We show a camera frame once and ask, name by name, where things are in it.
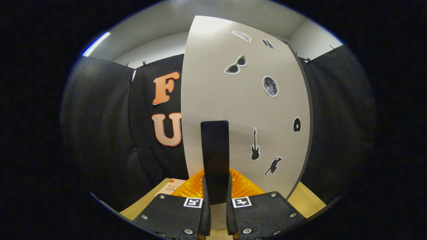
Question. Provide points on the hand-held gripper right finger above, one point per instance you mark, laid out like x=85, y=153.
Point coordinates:
x=230, y=213

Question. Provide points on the beige shoe cabinet door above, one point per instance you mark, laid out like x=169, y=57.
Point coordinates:
x=217, y=83

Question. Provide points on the beige book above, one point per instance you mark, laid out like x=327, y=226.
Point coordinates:
x=170, y=187

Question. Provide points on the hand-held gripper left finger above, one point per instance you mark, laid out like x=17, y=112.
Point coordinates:
x=205, y=213

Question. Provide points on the black backdrop cloth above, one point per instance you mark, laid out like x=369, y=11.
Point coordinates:
x=96, y=133

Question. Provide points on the ceiling light strip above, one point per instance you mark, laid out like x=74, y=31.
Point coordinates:
x=96, y=44

